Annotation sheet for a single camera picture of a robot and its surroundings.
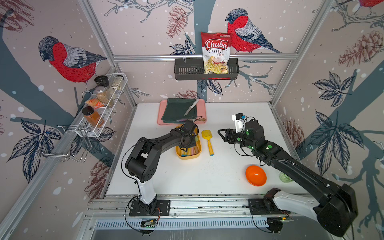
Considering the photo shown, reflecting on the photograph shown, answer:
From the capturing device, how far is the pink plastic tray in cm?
112

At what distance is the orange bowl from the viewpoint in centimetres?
79

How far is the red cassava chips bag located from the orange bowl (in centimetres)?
59

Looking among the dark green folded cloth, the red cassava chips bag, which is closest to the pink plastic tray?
the dark green folded cloth

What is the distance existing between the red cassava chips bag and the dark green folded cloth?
1.27 ft

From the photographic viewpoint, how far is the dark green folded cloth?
1126mm

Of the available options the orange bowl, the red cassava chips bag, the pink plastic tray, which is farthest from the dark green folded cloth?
the orange bowl

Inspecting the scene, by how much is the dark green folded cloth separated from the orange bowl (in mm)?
529
